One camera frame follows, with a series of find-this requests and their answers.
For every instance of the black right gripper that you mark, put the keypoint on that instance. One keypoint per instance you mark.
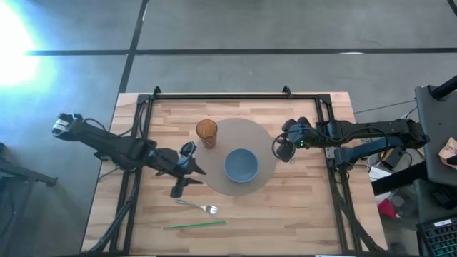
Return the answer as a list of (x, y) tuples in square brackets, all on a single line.
[(307, 130)]

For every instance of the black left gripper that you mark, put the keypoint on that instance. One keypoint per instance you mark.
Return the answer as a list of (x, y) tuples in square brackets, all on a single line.
[(169, 162)]

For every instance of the silver fork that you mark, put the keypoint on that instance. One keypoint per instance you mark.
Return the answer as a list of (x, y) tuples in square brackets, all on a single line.
[(200, 207)]

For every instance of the green straw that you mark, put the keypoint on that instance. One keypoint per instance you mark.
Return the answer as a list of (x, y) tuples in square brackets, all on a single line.
[(194, 225)]

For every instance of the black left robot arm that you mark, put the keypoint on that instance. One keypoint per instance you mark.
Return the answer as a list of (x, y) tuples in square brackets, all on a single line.
[(107, 142)]

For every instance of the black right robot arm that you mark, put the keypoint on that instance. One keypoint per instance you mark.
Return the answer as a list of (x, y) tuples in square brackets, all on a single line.
[(357, 128)]

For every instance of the round grey placemat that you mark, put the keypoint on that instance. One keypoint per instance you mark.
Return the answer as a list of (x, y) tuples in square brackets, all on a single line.
[(246, 135)]

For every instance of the blue bowl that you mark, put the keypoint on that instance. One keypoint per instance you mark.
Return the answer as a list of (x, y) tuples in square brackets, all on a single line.
[(241, 165)]

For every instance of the amber plastic tumbler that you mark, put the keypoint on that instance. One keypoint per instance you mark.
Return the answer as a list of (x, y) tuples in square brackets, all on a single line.
[(206, 132)]

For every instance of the white box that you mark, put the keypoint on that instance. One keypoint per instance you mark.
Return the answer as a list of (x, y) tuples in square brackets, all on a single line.
[(375, 173)]

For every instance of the red bag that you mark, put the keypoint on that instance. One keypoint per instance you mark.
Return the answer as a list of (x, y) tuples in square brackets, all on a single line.
[(387, 208)]

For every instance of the grey cart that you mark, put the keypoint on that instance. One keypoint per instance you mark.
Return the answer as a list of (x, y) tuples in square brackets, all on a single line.
[(437, 142)]

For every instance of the black tripod stand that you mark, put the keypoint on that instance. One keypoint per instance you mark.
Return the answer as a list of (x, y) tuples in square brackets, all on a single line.
[(25, 173)]

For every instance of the black pole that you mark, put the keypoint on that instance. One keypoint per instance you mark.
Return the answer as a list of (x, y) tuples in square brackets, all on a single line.
[(444, 89)]

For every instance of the black keyboard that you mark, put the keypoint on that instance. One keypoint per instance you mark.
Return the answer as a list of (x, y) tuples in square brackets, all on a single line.
[(439, 237)]

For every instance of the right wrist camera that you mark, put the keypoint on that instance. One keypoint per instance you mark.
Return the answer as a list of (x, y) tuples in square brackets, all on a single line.
[(296, 135)]

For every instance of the black table frame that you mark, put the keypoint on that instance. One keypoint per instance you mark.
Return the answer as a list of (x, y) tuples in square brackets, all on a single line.
[(232, 96)]

